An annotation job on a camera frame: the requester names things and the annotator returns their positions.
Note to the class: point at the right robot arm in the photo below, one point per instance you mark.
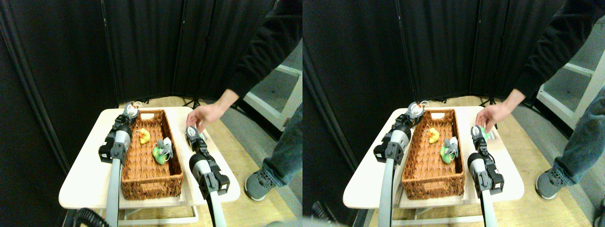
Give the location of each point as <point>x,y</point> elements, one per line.
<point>489,213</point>
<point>215,213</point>

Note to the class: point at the yellow duck toy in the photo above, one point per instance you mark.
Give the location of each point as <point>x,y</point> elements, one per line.
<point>433,136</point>
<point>144,137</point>

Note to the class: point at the person's hand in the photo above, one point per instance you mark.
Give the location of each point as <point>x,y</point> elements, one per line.
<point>494,115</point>
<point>205,115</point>

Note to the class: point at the light green toy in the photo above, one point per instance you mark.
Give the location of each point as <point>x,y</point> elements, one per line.
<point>445,156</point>
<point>159,157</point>

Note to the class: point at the black curtain stand foot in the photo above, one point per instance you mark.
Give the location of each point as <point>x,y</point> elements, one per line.
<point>442,101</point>

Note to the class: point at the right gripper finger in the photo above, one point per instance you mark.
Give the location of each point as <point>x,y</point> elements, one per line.
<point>477,133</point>
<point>192,133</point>

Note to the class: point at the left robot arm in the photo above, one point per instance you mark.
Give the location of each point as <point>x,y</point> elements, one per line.
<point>112,198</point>
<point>385,203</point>

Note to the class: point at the white and orange toy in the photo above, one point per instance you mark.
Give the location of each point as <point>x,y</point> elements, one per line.
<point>416,109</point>
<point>131,109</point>

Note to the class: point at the grey toy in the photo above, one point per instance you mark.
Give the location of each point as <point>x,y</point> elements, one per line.
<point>453,143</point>
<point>166,144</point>

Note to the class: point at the low white table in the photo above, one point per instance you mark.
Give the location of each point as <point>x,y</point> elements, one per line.
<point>368,175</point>
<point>85,170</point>

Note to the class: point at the black tripod stand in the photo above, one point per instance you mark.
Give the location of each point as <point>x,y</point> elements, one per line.
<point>489,100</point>
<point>193,100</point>

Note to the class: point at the white shelf unit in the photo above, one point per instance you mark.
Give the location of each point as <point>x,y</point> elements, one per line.
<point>576,85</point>
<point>279,85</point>

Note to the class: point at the brown wicker basket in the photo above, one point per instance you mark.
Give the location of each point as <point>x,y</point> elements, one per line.
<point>435,187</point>
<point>151,187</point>

